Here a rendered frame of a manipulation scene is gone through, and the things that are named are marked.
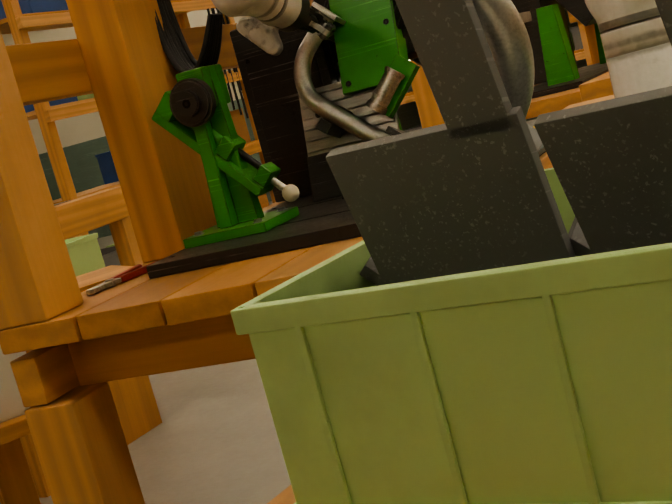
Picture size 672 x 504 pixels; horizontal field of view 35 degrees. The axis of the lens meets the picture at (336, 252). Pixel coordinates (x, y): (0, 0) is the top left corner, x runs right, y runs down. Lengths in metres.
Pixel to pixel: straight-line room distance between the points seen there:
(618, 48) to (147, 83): 0.87
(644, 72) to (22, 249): 0.84
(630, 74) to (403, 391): 0.66
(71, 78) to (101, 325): 0.52
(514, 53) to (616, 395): 0.24
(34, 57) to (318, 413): 1.16
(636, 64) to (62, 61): 0.96
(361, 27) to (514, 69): 1.18
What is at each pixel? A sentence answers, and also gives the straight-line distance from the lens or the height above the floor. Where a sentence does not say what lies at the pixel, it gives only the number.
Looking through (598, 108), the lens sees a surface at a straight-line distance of 0.68.
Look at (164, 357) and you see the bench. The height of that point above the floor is 0.78.
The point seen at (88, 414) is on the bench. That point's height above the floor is 0.73.
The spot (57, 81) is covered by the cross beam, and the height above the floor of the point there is 1.21.
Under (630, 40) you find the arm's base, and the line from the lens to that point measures 1.26.
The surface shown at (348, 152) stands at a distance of 0.77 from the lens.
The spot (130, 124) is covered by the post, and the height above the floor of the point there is 1.11.
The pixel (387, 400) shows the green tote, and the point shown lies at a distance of 0.69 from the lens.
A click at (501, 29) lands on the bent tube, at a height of 1.09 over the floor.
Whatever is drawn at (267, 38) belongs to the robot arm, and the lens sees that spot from 1.76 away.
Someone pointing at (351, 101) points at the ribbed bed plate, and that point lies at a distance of 1.91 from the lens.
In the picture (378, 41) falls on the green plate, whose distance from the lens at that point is 1.89.
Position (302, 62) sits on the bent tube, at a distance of 1.90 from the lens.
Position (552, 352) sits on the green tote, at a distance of 0.63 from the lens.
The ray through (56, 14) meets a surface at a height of 1.98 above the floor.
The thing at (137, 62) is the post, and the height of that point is 1.21.
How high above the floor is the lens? 1.08
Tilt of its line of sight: 8 degrees down
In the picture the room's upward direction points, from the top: 15 degrees counter-clockwise
